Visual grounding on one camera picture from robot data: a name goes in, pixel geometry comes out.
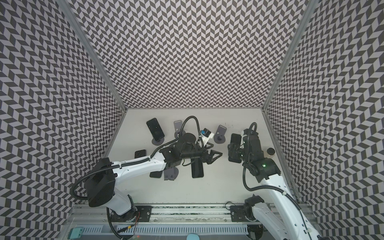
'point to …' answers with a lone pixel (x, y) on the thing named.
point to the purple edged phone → (139, 153)
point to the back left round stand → (158, 142)
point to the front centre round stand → (171, 174)
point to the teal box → (75, 233)
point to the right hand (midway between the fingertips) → (234, 151)
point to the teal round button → (193, 236)
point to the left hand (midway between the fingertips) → (218, 151)
